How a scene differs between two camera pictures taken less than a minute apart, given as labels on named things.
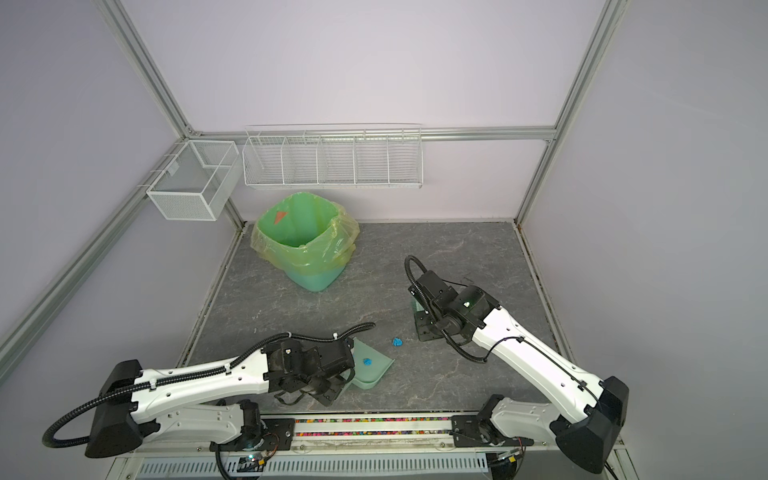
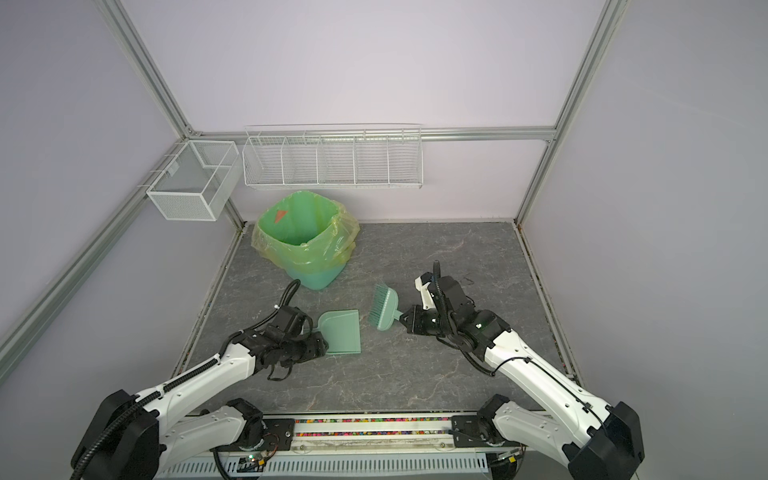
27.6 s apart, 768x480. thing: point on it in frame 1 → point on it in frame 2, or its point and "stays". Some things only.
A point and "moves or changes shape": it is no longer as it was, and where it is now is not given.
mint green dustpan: [370, 367] → [341, 330]
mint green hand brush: [415, 306] moves or changes shape
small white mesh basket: [201, 183] stays
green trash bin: [311, 237] stays
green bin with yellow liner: [306, 231] stays
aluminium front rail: [360, 434] stays
